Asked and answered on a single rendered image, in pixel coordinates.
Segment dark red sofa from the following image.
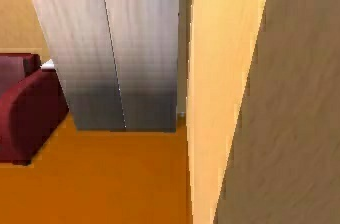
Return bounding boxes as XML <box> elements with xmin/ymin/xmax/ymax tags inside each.
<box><xmin>0</xmin><ymin>53</ymin><xmax>70</xmax><ymax>167</ymax></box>

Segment silver grey fridge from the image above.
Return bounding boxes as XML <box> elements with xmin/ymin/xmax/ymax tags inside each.
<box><xmin>31</xmin><ymin>0</ymin><xmax>181</xmax><ymax>133</ymax></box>

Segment small white object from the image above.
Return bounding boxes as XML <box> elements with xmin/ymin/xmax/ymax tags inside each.
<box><xmin>40</xmin><ymin>59</ymin><xmax>56</xmax><ymax>72</ymax></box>

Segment brown wooden room door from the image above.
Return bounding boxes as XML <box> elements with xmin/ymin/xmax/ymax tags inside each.
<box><xmin>212</xmin><ymin>0</ymin><xmax>340</xmax><ymax>224</ymax></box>

